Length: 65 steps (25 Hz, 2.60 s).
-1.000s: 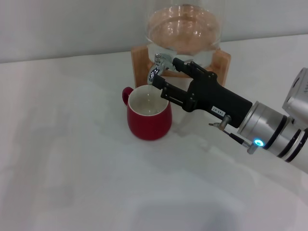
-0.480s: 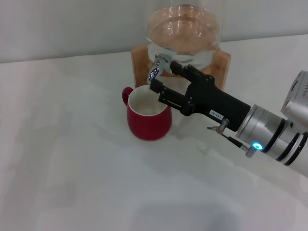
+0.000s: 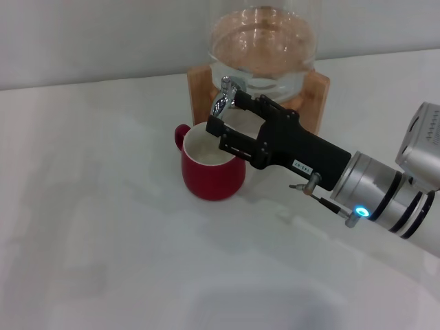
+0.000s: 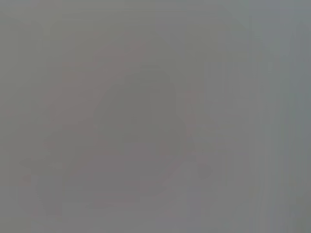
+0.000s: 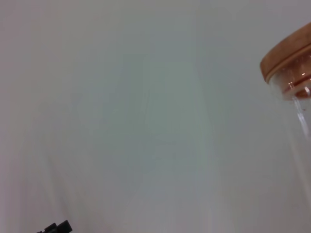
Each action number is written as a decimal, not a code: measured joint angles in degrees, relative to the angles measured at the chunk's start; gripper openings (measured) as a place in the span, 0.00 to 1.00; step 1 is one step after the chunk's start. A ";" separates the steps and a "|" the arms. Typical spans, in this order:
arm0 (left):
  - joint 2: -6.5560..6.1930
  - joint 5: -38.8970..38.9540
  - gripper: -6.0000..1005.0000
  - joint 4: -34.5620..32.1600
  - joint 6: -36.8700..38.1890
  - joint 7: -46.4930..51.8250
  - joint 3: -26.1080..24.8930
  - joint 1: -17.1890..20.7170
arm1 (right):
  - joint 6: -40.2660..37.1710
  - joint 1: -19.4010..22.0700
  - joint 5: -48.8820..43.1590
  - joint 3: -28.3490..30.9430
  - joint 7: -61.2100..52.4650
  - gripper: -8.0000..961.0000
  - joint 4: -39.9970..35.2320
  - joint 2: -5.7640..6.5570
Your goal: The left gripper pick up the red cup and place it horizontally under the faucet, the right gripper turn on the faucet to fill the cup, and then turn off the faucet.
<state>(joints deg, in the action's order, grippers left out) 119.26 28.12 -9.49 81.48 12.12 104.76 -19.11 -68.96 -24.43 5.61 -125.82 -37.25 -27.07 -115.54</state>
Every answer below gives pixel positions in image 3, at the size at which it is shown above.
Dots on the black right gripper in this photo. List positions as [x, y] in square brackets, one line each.
[299, 151]

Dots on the red cup white inside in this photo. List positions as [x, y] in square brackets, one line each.
[213, 178]

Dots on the chrome faucet tap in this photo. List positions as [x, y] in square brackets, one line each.
[225, 91]

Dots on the wooden dispenser stand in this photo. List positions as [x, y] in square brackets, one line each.
[197, 96]

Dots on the clear glass dispenser jar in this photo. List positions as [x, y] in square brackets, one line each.
[264, 41]

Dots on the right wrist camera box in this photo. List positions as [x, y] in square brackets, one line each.
[426, 137]

